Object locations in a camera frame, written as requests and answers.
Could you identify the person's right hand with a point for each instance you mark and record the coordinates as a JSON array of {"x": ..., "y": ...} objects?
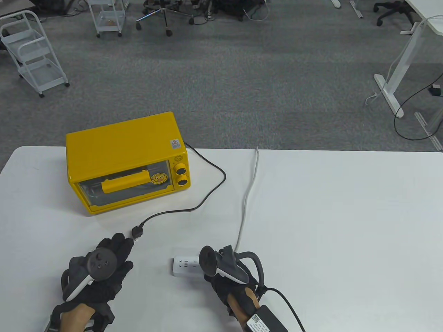
[{"x": 225, "y": 287}]

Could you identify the person's left hand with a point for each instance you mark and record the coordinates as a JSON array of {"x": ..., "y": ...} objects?
[{"x": 119, "y": 242}]

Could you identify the black white hand controller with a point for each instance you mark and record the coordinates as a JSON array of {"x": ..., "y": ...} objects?
[
  {"x": 207, "y": 259},
  {"x": 100, "y": 264}
]

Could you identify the white power strip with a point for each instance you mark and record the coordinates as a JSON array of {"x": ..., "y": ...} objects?
[{"x": 185, "y": 265}]

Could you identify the yellow oven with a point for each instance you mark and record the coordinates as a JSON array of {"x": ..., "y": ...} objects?
[{"x": 121, "y": 145}]

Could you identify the person's right forearm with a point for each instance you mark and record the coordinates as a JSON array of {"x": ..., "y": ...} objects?
[{"x": 244, "y": 301}]

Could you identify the person's left forearm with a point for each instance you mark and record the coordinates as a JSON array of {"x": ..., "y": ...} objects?
[{"x": 78, "y": 316}]

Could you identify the black power adapter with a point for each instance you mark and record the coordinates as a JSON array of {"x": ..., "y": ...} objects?
[{"x": 435, "y": 90}]

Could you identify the black box with white label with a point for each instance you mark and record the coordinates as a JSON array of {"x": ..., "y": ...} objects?
[{"x": 268, "y": 320}]

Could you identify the large white utility cart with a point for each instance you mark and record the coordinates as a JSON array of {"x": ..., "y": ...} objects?
[{"x": 34, "y": 71}]

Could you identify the small white utility cart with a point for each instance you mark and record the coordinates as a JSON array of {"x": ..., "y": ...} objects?
[{"x": 109, "y": 17}]

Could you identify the chrome office chair base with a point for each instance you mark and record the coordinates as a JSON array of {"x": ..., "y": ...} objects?
[{"x": 165, "y": 14}]

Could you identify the dark desk corner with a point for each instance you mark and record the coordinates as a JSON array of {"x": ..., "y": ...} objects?
[{"x": 14, "y": 8}]

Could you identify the white desk foot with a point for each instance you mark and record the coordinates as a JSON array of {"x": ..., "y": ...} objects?
[{"x": 335, "y": 3}]

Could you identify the grey desk foot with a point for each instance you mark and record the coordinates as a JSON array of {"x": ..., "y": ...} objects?
[{"x": 356, "y": 9}]

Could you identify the black office chair base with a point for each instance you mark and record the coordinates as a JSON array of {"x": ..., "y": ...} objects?
[{"x": 392, "y": 8}]

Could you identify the grey metal floor rail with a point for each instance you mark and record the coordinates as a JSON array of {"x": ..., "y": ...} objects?
[{"x": 427, "y": 128}]

